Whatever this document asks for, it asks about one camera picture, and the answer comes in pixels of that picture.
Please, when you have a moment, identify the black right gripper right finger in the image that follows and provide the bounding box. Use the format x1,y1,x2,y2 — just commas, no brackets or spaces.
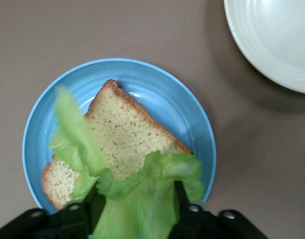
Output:
168,180,217,239

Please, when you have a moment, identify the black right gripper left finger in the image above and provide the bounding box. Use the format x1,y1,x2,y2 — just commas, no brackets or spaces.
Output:
61,183,106,239

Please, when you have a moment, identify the green lettuce leaf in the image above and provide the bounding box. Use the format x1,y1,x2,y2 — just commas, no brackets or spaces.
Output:
47,86,205,239

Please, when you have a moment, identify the brown bread slice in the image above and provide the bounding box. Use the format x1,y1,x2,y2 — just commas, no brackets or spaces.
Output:
41,79,195,212

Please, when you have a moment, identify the blue round plate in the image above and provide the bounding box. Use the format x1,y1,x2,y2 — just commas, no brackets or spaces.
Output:
22,58,217,217

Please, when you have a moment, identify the beige round plate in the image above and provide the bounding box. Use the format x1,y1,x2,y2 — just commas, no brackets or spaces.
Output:
223,0,305,95

